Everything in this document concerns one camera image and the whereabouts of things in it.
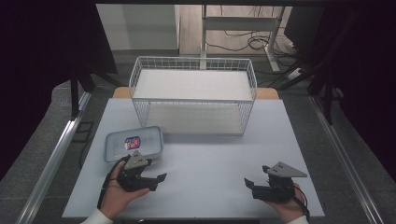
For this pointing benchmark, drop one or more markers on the white cabinet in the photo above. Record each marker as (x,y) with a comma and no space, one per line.
(140,26)

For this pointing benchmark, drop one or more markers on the person's left hand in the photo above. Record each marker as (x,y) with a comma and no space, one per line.
(116,197)

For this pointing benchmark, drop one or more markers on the white metal desk frame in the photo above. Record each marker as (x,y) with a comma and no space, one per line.
(239,23)

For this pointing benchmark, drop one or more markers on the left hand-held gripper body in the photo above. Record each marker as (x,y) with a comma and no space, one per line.
(132,174)

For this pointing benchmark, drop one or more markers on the silver metal rail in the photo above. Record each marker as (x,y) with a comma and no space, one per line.
(51,165)
(344,158)

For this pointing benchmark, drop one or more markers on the black metal stand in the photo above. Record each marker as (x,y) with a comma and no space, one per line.
(74,93)
(328,93)

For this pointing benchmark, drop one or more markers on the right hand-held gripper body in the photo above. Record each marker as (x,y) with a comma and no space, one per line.
(280,183)

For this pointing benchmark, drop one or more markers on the dark curtain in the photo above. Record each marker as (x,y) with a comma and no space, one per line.
(37,62)
(361,68)

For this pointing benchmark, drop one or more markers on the white power strip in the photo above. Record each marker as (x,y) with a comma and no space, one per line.
(294,73)

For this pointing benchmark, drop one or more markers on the person's right hand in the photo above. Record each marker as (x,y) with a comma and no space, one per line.
(288,207)

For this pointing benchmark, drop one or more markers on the clear plastic lidded container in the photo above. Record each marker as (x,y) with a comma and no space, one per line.
(134,143)

